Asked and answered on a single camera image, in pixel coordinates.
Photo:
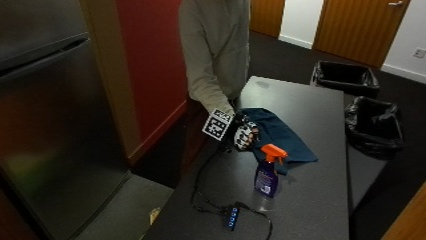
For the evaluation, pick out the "dark blue cloth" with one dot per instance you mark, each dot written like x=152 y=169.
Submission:
x=281 y=136

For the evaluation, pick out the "white marker cube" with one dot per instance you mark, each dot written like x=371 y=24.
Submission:
x=217 y=124

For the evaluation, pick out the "purple spray bottle orange trigger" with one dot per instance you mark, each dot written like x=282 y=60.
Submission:
x=268 y=176

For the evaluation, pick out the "black usb hub blue lights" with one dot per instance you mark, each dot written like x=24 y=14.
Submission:
x=230 y=217

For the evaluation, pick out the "the person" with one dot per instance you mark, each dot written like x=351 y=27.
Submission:
x=217 y=50

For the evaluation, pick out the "black lined waste bin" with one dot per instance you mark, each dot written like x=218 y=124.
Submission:
x=346 y=77
x=374 y=126

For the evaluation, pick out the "wooden door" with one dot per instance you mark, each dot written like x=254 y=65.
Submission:
x=266 y=16
x=359 y=28

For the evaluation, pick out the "stainless steel refrigerator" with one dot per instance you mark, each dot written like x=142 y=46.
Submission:
x=53 y=126

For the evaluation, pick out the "white wall socket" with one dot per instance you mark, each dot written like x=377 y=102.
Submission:
x=418 y=52

